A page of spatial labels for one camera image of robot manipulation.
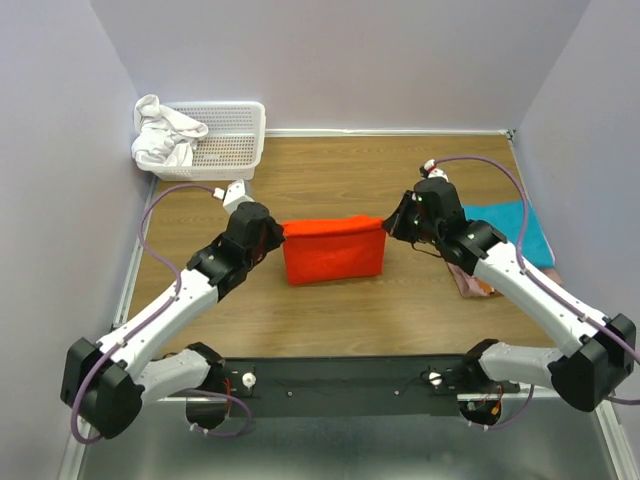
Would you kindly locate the teal folded t shirt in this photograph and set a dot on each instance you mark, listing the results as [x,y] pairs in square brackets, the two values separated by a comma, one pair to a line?
[508,218]

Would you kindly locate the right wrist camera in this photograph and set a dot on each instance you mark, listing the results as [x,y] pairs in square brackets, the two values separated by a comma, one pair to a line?
[431,170]

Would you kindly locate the orange t shirt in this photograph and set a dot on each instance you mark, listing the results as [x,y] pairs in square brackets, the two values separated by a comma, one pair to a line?
[318,250]

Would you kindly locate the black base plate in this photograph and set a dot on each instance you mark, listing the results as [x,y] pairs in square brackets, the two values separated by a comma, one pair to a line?
[350,386]

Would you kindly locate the white t shirt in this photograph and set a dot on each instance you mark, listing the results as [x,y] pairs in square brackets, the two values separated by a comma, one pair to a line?
[165,137]

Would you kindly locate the pink folded t shirt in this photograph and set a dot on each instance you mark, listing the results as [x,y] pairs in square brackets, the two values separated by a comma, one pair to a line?
[470,286]

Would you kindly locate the white plastic basket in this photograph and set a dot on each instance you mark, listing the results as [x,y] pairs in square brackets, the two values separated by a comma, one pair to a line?
[233,147]

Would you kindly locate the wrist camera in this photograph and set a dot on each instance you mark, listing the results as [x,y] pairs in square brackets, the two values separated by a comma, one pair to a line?
[234,194]
[431,170]

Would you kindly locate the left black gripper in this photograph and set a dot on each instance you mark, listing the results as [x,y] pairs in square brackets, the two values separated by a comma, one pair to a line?
[276,236]

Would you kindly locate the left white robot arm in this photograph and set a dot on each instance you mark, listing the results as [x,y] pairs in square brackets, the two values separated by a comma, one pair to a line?
[106,383]

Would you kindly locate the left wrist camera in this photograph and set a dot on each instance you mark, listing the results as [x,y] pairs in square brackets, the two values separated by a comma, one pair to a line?
[234,194]

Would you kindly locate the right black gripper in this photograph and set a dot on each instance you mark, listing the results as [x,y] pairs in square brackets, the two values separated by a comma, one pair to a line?
[395,224]

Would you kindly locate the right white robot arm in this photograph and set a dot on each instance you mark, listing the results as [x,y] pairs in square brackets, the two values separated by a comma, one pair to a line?
[592,352]

